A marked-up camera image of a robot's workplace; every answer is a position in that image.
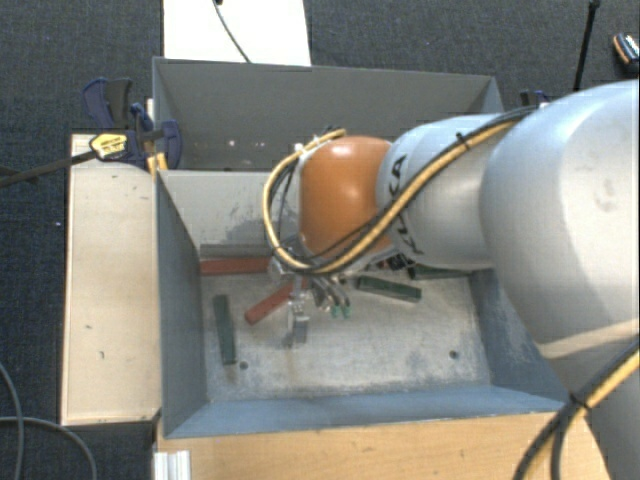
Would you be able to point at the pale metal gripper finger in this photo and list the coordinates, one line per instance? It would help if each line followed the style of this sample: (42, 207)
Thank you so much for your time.
(301, 330)
(289, 339)

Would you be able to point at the red-brown flat block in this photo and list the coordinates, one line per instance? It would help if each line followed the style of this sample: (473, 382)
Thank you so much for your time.
(232, 266)
(265, 307)

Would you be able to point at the grey metal bin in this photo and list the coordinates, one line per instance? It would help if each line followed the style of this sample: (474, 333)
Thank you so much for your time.
(350, 348)

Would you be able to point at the dark green flat block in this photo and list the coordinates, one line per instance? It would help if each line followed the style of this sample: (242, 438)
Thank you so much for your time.
(225, 330)
(390, 289)
(437, 271)

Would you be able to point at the pale wood flat board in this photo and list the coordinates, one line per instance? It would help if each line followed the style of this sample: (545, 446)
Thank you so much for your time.
(110, 293)

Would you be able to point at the black cylinder on white bracket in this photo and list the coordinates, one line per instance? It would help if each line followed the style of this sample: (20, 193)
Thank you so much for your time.
(397, 262)

